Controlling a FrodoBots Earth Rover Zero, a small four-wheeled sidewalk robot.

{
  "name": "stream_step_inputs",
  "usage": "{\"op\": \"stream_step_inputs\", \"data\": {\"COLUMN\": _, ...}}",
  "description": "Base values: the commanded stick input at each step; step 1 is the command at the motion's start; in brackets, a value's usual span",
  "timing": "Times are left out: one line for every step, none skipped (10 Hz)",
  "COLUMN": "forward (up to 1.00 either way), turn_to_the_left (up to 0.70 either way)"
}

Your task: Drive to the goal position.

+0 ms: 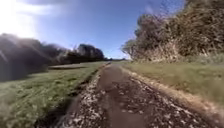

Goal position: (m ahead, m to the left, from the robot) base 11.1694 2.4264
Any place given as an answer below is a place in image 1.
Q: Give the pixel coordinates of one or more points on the dark asphalt path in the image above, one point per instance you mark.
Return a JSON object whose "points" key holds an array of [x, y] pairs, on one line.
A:
{"points": [[115, 96]]}

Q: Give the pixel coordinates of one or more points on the dark wood of trees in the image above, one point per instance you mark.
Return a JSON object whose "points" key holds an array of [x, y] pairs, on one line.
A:
{"points": [[40, 56]]}

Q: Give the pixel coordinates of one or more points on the grass verge with dry edge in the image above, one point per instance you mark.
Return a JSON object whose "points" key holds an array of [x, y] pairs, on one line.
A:
{"points": [[186, 78]]}

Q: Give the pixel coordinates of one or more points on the tall hedge of trees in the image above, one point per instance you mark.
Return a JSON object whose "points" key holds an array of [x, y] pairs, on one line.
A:
{"points": [[186, 33]]}

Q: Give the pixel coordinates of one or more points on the grass field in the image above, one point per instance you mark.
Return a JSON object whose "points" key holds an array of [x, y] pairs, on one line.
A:
{"points": [[36, 93]]}

